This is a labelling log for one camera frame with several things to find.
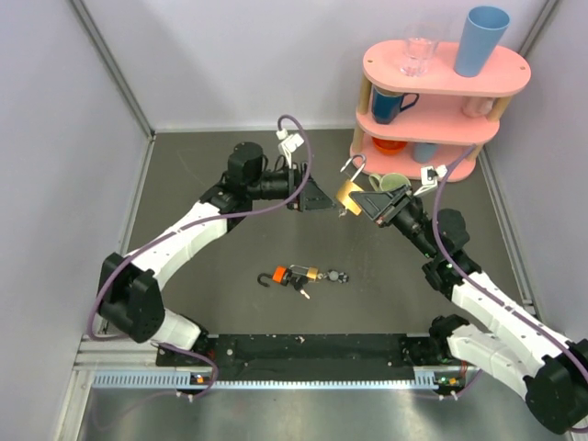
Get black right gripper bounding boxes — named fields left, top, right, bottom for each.
left=350, top=183, right=438, bottom=259

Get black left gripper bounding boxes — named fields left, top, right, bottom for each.
left=247, top=162, right=337, bottom=212

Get large brass padlock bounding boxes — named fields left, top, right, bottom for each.
left=335, top=153, right=366, bottom=216

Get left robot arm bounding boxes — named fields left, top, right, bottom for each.
left=96, top=133, right=334, bottom=365

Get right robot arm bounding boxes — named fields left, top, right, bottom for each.
left=350, top=187, right=587, bottom=435

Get orange black hook lock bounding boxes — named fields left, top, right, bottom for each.
left=256, top=266, right=301, bottom=288

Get light green mug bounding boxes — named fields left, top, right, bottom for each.
left=368, top=173, right=411, bottom=192

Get orange bowl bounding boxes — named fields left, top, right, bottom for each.
left=372, top=137, right=408, bottom=156

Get small light blue cup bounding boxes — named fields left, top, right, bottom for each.
left=412, top=142, right=438, bottom=164

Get small brass padlock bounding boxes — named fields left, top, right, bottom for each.
left=289, top=265, right=320, bottom=282

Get small padlock keys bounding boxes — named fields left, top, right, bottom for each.
left=291, top=278, right=311, bottom=300

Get pink three-tier shelf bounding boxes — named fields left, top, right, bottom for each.
left=350, top=40, right=531, bottom=181

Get dark blue mug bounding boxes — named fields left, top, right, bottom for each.
left=371, top=86, right=420, bottom=125

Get pink mug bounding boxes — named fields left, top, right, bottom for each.
left=461, top=96, right=494, bottom=118

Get clear drinking glass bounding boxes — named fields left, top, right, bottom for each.
left=400, top=23, right=440, bottom=77

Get light blue tall cup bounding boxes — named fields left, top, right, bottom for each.
left=454, top=6, right=510, bottom=77

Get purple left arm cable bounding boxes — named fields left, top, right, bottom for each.
left=86, top=114, right=314, bottom=401

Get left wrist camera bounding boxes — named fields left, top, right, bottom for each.
left=276, top=129, right=304, bottom=168

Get black white keychain charm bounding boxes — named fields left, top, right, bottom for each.
left=317, top=269, right=349, bottom=284

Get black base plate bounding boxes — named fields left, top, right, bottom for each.
left=154, top=333, right=487, bottom=382

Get aluminium frame rail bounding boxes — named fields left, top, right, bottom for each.
left=73, top=332, right=575, bottom=372

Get grey slotted cable duct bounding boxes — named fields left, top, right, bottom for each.
left=92, top=366, right=466, bottom=392

